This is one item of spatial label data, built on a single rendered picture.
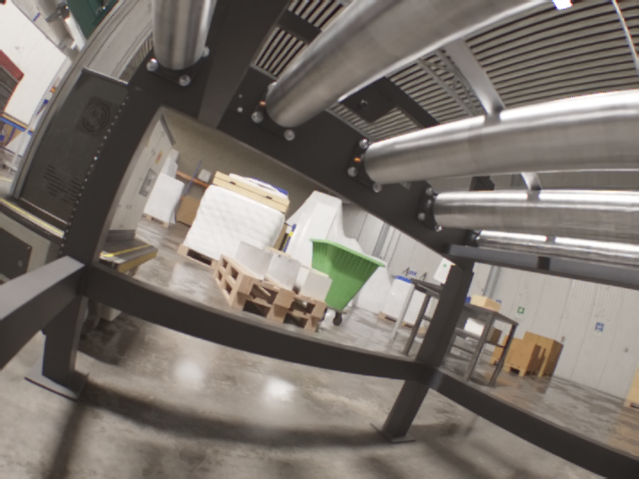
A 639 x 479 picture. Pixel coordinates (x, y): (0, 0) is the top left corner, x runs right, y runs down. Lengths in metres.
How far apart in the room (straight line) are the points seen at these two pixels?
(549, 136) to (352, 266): 3.02
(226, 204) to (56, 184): 3.26
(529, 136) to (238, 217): 3.82
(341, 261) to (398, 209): 2.39
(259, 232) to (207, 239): 0.72
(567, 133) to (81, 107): 1.23
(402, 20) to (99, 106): 0.95
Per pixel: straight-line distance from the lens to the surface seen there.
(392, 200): 0.93
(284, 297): 2.49
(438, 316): 1.21
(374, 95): 0.96
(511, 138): 0.52
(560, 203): 0.76
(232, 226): 4.08
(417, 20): 0.35
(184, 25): 0.56
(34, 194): 1.15
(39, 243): 1.04
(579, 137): 0.48
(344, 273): 3.35
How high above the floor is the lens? 0.53
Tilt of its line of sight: 6 degrees up
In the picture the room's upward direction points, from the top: 22 degrees clockwise
